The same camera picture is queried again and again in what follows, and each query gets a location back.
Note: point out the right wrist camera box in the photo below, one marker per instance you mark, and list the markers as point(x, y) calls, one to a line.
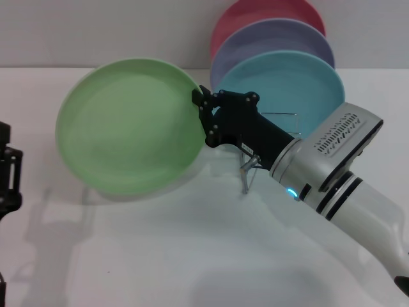
point(342, 134)

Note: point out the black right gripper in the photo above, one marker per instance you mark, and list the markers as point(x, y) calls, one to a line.
point(249, 128)

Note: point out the green plate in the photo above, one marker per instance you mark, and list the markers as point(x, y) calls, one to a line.
point(128, 128)

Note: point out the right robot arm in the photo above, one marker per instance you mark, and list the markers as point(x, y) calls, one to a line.
point(358, 211)

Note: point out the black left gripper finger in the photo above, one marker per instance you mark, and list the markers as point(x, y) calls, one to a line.
point(11, 179)

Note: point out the light blue plate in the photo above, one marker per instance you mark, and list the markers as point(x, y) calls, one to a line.
point(281, 83)

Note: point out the purple plate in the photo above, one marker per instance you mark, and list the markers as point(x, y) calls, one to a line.
point(271, 38)

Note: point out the red plate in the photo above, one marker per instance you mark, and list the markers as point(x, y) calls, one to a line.
point(255, 16)

